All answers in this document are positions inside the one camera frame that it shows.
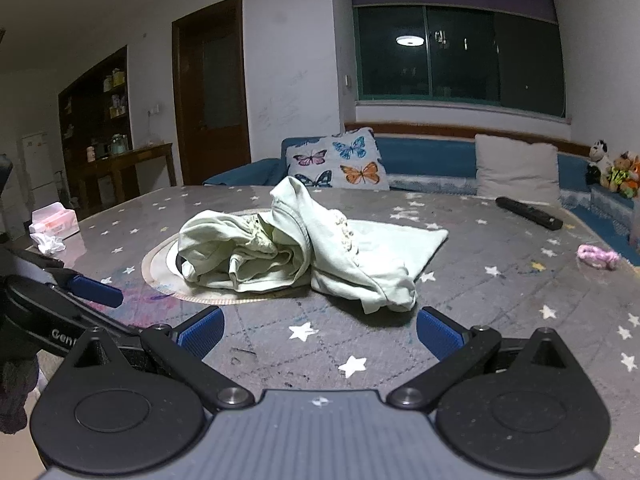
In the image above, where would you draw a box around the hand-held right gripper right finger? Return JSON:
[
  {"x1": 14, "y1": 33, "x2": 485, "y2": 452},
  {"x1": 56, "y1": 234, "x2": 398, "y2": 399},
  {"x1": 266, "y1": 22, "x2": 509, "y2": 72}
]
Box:
[{"x1": 387, "y1": 306, "x2": 585, "y2": 413}]

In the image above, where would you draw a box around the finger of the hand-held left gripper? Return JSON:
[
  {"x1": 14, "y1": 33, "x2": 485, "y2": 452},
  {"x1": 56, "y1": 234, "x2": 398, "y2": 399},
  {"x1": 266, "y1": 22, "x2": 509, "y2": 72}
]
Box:
[
  {"x1": 46, "y1": 267, "x2": 146, "y2": 337},
  {"x1": 0, "y1": 245, "x2": 65, "y2": 269}
]

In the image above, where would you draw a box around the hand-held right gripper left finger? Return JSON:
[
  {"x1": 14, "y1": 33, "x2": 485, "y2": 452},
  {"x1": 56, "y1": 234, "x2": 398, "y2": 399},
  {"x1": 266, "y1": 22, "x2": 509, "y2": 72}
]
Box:
[{"x1": 52, "y1": 306, "x2": 257, "y2": 413}]

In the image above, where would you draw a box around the light green garment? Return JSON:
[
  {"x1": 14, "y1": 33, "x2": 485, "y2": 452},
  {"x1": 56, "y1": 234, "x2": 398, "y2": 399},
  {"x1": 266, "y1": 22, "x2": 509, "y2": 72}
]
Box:
[{"x1": 177, "y1": 176, "x2": 449, "y2": 315}]

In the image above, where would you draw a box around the crumpled white tissue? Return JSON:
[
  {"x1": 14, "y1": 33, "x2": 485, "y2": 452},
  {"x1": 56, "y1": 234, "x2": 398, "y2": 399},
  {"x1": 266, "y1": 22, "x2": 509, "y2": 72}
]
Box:
[{"x1": 30, "y1": 232, "x2": 66, "y2": 256}]

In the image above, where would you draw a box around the white tissue box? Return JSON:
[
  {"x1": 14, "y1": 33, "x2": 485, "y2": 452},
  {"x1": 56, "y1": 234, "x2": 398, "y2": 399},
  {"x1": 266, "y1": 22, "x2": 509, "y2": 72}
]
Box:
[{"x1": 31, "y1": 202, "x2": 81, "y2": 236}]

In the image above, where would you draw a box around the round table cooktop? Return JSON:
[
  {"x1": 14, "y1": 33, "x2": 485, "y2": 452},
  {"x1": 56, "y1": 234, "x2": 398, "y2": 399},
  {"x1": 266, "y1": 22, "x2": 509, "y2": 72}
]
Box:
[{"x1": 141, "y1": 232, "x2": 321, "y2": 306}]

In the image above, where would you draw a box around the grey star print tablecloth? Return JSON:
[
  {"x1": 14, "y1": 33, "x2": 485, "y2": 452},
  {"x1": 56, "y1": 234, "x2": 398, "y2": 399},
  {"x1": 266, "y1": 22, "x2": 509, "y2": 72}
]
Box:
[{"x1": 30, "y1": 185, "x2": 640, "y2": 463}]

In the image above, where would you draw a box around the white fridge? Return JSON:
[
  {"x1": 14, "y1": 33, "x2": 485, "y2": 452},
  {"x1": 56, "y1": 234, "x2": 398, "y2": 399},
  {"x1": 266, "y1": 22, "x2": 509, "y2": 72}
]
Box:
[{"x1": 20, "y1": 131, "x2": 63, "y2": 211}]

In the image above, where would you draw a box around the wooden side table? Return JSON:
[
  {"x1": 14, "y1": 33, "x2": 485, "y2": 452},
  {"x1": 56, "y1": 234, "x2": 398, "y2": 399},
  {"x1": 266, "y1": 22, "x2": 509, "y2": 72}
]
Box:
[{"x1": 75, "y1": 142, "x2": 178, "y2": 211}]

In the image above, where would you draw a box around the black remote control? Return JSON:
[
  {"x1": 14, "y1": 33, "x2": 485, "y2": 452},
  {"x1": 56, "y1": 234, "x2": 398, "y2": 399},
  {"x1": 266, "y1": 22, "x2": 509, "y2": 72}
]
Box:
[{"x1": 495, "y1": 196, "x2": 564, "y2": 232}]

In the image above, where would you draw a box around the dark wooden shelf cabinet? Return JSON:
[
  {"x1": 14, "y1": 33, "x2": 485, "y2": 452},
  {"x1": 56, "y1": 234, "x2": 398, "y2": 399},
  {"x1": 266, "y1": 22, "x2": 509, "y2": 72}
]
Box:
[{"x1": 57, "y1": 45, "x2": 136, "y2": 221}]

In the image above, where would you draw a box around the blue sofa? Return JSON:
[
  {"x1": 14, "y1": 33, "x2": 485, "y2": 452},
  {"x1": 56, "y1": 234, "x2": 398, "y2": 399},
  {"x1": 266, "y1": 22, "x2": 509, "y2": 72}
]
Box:
[{"x1": 202, "y1": 122, "x2": 640, "y2": 266}]

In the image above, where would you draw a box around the plain grey pillow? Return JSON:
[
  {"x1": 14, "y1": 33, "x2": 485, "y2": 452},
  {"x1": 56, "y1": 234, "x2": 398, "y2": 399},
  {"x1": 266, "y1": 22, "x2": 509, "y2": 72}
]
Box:
[{"x1": 474, "y1": 134, "x2": 561, "y2": 196}]

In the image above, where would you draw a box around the butterfly print pillow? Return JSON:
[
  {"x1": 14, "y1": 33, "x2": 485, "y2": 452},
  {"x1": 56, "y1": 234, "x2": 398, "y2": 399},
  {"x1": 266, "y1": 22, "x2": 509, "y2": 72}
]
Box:
[{"x1": 286, "y1": 127, "x2": 391, "y2": 192}]

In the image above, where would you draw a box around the brown wooden door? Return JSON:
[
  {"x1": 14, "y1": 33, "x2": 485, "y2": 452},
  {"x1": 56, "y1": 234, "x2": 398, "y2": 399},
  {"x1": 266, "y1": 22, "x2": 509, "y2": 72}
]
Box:
[{"x1": 171, "y1": 0, "x2": 252, "y2": 187}]

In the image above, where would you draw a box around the black and white plush toy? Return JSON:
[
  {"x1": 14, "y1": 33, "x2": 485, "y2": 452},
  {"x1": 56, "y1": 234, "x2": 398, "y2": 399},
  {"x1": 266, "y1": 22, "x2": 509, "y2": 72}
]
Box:
[{"x1": 586, "y1": 140, "x2": 613, "y2": 186}]

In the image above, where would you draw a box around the brown bear plush toy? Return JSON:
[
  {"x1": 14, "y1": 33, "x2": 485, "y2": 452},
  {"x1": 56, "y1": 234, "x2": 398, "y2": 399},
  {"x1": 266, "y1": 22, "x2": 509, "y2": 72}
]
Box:
[{"x1": 602, "y1": 152, "x2": 632, "y2": 193}]

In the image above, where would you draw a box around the orange plush toy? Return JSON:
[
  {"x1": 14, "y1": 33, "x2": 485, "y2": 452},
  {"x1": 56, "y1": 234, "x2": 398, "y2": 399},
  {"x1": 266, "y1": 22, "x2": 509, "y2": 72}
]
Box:
[{"x1": 620, "y1": 152, "x2": 640, "y2": 198}]

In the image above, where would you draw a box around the dark window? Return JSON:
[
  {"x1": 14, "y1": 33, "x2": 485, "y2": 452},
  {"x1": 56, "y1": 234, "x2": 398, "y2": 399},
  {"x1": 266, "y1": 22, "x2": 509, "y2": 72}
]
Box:
[{"x1": 352, "y1": 5, "x2": 568, "y2": 118}]

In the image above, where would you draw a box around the pink hair tie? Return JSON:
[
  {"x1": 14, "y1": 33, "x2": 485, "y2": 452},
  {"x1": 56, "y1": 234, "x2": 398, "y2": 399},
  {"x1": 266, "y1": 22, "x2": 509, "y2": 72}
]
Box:
[{"x1": 577, "y1": 244, "x2": 622, "y2": 268}]

